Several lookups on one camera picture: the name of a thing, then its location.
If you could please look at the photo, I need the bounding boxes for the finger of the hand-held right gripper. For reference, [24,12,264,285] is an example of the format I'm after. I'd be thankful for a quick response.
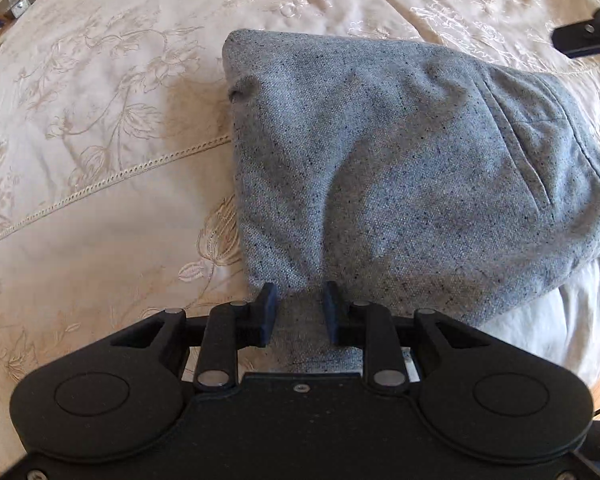
[551,0,600,59]

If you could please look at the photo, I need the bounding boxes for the white bed sheet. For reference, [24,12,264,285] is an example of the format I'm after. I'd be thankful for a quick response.
[472,255,600,401]

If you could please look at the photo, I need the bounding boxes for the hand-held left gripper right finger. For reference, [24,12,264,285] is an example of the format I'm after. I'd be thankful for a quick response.
[322,280,492,395]

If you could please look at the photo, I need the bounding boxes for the cream embroidered bedspread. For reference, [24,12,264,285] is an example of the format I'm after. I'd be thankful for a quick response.
[0,0,600,476]

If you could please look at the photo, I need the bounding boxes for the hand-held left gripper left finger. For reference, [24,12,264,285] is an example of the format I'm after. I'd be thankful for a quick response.
[109,282,280,394]

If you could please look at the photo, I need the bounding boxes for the grey speckled pants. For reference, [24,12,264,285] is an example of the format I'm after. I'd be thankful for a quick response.
[222,29,600,374]

